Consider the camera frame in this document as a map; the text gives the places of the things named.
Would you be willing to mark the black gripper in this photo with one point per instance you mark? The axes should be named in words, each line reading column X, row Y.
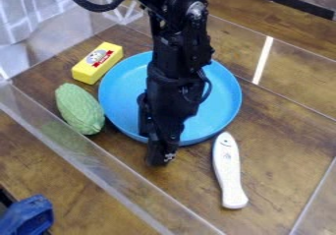
column 168, row 103

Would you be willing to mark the white toy fish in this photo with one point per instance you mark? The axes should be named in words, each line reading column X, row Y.
column 225, row 163

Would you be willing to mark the blue round tray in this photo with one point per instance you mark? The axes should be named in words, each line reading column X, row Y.
column 124, row 83

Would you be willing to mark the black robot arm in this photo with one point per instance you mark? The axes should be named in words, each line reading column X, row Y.
column 181, row 44

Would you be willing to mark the green bumpy toy gourd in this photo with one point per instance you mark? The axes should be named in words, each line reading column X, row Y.
column 78, row 109

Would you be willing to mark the yellow rectangular block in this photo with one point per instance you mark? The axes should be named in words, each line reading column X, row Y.
column 92, row 67

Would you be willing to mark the blue clamp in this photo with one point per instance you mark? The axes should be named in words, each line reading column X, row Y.
column 28, row 217

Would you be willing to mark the clear acrylic barrier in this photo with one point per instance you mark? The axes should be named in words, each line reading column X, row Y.
column 106, row 193

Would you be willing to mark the white checkered curtain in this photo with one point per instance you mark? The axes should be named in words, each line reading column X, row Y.
column 22, row 15

